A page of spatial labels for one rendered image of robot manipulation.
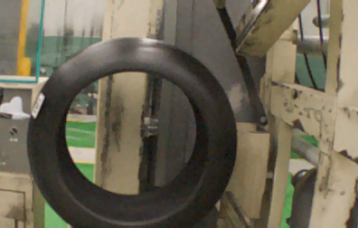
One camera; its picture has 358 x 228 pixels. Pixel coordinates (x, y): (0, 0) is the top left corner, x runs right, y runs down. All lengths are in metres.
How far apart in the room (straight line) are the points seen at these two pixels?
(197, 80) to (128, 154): 0.51
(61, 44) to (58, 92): 9.27
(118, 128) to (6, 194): 0.64
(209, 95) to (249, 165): 0.45
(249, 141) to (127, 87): 0.43
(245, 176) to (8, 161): 0.97
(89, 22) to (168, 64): 9.33
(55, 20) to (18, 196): 8.59
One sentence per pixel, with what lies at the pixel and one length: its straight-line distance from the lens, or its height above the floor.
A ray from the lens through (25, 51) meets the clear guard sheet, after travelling 2.33.
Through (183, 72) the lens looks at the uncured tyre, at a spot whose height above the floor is 1.39.
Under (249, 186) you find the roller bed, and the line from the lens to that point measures 1.98.
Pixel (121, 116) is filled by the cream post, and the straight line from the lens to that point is 1.96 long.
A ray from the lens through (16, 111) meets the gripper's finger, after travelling 1.69.
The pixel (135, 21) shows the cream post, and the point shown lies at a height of 1.52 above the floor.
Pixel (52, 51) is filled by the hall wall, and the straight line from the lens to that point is 10.85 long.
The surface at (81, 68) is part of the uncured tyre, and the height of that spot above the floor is 1.38.
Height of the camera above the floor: 1.47
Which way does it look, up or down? 9 degrees down
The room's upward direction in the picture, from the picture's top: 4 degrees clockwise
